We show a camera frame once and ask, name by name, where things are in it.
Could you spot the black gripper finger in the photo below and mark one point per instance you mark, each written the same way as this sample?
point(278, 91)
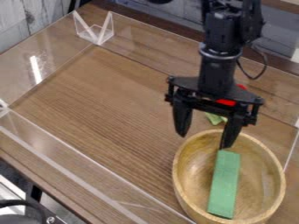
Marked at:
point(231, 131)
point(182, 116)

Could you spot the black table leg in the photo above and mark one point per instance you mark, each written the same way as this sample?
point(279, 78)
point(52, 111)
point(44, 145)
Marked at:
point(36, 193)

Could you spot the green rectangular block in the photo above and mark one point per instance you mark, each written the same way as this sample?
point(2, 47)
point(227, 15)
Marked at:
point(225, 184)

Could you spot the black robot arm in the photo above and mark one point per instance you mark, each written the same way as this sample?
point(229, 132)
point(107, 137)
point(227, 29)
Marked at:
point(233, 24)

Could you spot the brown wooden bowl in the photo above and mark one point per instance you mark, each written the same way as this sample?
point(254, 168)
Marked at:
point(262, 180)

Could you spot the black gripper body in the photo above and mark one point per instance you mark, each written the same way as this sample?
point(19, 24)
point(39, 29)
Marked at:
point(213, 92)

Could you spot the clear acrylic corner bracket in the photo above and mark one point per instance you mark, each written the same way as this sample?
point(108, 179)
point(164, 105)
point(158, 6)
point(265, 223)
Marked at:
point(95, 34)

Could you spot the clear acrylic front panel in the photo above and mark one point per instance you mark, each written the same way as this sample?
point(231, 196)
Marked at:
point(87, 187)

